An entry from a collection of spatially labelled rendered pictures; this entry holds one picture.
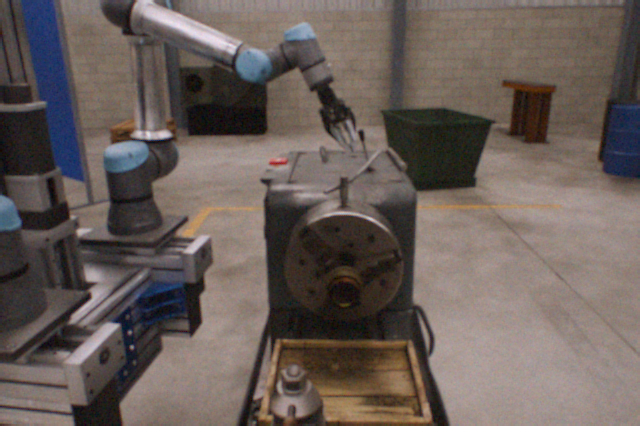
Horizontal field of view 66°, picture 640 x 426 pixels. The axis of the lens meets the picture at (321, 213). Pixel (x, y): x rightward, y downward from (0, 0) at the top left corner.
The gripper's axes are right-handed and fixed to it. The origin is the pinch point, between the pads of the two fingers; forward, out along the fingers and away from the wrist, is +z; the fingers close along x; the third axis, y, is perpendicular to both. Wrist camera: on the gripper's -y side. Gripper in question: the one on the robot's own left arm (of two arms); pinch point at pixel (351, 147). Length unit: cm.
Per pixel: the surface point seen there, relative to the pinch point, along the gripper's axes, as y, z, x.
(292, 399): 78, 16, -19
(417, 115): -543, 98, 69
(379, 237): 18.8, 21.0, -1.9
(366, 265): 24.1, 24.5, -7.4
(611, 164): -511, 260, 274
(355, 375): 38, 44, -20
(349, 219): 18.8, 13.3, -6.9
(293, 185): -1.8, 3.4, -20.1
